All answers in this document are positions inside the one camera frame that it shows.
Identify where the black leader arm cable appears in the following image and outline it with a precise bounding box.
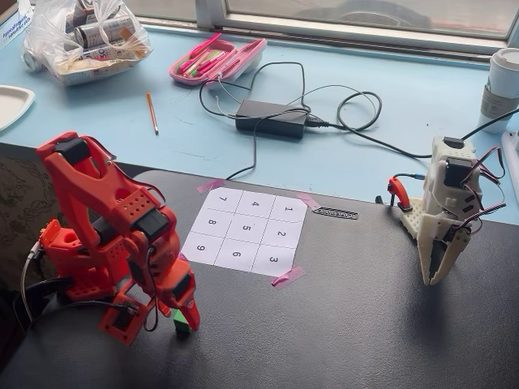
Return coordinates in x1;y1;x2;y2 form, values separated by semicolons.
461;108;519;143

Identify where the dark patterned fabric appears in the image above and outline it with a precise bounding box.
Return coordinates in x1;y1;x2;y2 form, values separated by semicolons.
0;142;62;284

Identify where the orange table clamp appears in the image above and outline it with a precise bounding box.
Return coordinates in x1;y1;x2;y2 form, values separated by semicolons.
385;174;414;213

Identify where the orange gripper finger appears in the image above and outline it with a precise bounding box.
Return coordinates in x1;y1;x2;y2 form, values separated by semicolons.
177;297;201;333
155;295;172;320

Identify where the green cube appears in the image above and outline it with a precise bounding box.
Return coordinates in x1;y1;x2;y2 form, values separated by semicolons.
171;308;192;339

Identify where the yellow pencil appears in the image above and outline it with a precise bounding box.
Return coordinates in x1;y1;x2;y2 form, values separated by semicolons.
145;91;160;136

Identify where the printed beverage can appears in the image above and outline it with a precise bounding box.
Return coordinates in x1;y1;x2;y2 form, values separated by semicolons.
21;49;44;74
64;0;97;22
73;17;137;47

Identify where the thin black adapter cable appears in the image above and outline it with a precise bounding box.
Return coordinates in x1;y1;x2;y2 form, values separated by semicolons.
198;61;311;182

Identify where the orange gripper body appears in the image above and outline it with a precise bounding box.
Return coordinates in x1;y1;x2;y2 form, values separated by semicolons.
152;237;197;306

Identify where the white arm usb cable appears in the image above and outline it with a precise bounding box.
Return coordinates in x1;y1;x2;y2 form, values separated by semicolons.
19;240;44;323

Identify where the pink pencil case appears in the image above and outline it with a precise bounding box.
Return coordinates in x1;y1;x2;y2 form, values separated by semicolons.
167;32;268;88

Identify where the pink pen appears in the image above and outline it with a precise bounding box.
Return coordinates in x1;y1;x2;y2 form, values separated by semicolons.
189;32;223;58

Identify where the white leader gripper finger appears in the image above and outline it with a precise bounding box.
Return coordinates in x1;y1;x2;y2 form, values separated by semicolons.
430;229;472;285

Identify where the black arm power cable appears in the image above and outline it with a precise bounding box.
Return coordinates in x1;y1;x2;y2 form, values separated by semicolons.
13;279;137;326

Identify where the black power adapter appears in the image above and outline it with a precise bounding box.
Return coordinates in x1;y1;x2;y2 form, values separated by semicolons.
234;98;310;141

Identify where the white numbered grid paper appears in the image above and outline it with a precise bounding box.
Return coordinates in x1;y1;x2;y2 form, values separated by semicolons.
179;186;308;275

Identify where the thin white cable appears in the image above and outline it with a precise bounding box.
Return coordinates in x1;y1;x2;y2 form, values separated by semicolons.
213;72;245;120

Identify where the white leader gripper body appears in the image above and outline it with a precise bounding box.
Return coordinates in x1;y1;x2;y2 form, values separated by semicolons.
416;213;452;287

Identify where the white paper plate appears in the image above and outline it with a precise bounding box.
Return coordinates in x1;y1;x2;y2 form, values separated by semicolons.
0;84;37;133

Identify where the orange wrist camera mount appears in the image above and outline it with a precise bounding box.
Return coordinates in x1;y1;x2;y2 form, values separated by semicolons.
98;291;151;347

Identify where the clear plastic bag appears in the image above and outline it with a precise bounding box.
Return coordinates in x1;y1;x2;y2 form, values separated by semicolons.
21;0;153;88

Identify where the white paper coffee cup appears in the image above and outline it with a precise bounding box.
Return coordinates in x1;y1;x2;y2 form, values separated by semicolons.
478;47;519;135

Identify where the printed cardboard tray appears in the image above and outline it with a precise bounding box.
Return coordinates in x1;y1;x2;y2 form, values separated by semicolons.
52;51;149;88

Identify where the white power strip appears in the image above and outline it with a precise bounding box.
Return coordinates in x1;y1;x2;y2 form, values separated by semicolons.
500;128;519;165

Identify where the grey window frame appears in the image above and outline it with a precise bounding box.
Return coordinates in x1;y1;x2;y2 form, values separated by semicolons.
194;0;519;62

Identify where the thick black power cable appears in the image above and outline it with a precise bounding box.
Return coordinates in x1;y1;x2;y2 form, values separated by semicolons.
303;83;435;160

